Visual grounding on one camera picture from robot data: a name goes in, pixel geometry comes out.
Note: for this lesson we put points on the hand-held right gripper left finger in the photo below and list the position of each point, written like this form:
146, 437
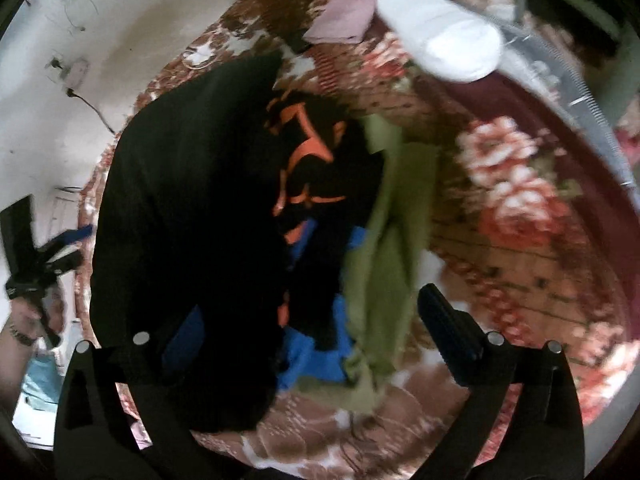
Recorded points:
185, 340

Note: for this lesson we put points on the black wall plug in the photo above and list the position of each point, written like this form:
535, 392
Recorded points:
55, 63

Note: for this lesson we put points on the pink cloth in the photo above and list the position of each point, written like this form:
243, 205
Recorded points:
345, 10

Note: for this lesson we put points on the white wall socket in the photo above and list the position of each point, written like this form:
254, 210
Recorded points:
77, 72

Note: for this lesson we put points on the person's left hand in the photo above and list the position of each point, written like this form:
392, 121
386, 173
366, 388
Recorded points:
25, 317

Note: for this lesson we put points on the blue garment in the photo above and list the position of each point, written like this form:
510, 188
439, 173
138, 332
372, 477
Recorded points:
320, 360

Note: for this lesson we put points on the olive green cloth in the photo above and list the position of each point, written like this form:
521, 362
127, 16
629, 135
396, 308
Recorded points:
390, 260

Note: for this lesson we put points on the light blue cloth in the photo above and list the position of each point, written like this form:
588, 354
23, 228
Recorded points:
42, 382

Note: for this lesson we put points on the white bolster pillow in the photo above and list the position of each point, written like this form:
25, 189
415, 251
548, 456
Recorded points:
440, 25

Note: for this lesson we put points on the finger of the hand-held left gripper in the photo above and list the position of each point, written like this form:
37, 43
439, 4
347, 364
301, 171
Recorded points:
65, 262
70, 239

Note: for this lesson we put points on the person's left forearm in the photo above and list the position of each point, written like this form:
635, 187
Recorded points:
15, 375

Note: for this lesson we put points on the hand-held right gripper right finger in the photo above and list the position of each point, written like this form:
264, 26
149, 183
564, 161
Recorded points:
450, 330

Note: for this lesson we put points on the black hoodie orange print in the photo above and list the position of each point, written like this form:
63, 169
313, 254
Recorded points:
190, 210

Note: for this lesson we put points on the brown floral blanket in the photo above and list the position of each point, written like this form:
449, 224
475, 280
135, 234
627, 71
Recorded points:
500, 260

